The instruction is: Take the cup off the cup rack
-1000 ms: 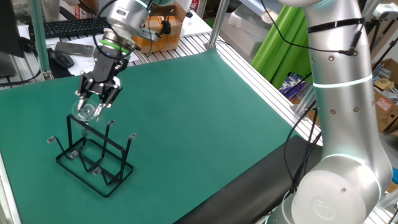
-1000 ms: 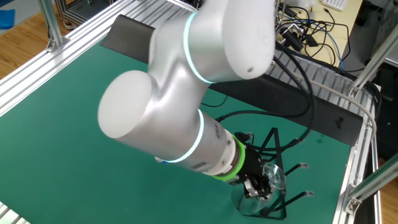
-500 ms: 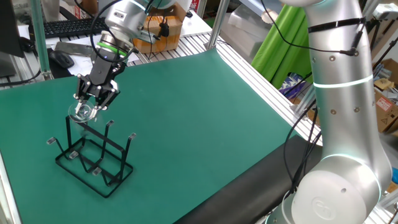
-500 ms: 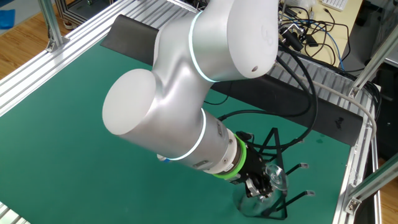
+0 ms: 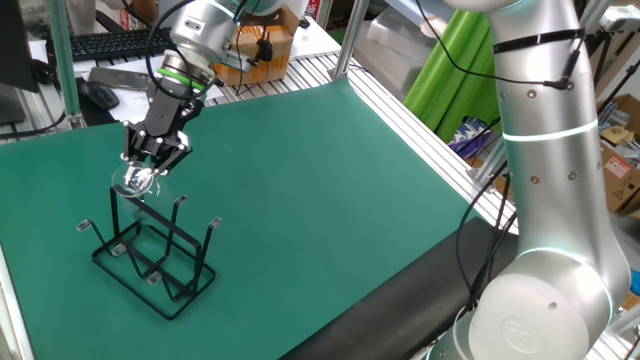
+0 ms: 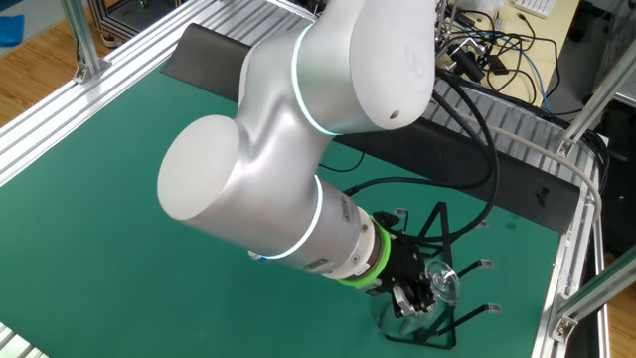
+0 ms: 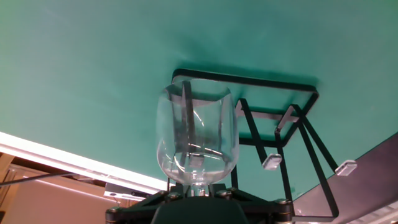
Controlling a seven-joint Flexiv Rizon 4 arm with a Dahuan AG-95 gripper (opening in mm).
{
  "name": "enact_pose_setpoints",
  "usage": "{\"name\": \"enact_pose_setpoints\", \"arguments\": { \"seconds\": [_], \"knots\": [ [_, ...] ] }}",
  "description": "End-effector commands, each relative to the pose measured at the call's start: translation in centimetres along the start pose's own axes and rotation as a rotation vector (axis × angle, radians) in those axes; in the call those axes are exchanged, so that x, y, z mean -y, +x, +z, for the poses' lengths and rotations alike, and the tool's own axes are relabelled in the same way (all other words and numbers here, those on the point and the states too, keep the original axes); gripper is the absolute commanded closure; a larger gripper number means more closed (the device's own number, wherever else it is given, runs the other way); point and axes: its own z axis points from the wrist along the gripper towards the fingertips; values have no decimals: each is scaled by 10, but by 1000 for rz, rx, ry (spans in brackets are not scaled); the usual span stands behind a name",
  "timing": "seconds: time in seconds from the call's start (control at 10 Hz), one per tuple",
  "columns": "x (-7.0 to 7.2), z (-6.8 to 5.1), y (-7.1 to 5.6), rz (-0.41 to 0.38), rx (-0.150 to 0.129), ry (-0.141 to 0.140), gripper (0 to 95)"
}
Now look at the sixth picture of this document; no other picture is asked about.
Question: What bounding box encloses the grey cable with metal plug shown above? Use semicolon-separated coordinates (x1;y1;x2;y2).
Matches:
431;98;604;226

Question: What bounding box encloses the aluminium profile post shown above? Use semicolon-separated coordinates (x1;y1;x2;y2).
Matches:
556;38;636;158
549;258;636;344
59;0;113;85

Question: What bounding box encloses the black white striped frame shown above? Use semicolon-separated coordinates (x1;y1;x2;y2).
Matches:
88;0;190;47

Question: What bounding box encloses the white keyboard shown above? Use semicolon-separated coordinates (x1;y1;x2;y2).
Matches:
511;0;557;19

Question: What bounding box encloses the clear wine glass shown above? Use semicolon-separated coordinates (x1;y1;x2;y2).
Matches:
368;257;462;340

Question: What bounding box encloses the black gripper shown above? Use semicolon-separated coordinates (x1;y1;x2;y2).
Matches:
380;233;438;319

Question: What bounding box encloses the aluminium profile table rail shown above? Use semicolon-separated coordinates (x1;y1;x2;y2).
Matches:
0;0;235;188
531;133;610;358

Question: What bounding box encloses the thick black gripper cable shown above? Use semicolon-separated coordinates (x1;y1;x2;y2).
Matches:
397;69;501;246

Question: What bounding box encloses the beige desk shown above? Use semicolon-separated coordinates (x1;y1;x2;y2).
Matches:
489;0;582;108

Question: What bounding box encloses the black camera cable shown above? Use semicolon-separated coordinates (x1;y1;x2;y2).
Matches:
342;93;493;196

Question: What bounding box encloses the black desk cable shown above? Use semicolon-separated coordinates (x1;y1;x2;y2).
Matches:
489;12;562;100

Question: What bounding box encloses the green table mat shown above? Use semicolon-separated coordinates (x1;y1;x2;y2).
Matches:
0;64;562;358

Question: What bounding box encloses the green flange ring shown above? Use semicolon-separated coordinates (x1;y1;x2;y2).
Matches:
336;214;394;290

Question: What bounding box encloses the blue cable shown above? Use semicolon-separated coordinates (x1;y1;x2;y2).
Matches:
496;34;553;113

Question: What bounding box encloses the black metal cup rack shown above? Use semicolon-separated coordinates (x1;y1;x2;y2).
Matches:
385;201;503;350

